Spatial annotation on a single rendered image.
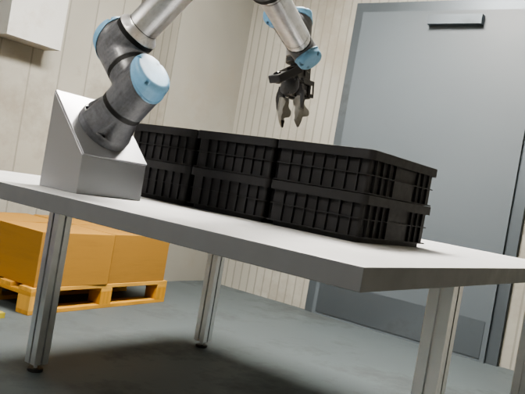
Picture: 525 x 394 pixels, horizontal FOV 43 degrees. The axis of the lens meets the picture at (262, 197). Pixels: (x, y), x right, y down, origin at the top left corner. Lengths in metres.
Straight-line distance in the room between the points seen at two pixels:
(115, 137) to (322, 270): 0.85
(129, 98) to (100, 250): 2.01
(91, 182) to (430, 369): 0.94
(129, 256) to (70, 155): 2.13
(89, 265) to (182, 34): 1.91
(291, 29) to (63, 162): 0.68
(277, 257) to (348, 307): 3.42
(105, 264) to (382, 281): 2.71
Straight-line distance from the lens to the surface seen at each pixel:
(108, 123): 1.75
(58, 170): 1.78
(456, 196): 4.23
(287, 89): 2.03
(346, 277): 1.04
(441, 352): 1.60
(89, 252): 3.58
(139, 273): 3.93
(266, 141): 1.80
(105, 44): 1.79
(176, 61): 4.74
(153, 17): 1.75
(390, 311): 4.38
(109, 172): 1.77
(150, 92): 1.69
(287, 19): 1.76
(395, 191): 1.76
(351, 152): 1.65
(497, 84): 4.27
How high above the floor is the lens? 0.79
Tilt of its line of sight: 1 degrees down
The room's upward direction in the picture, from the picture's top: 10 degrees clockwise
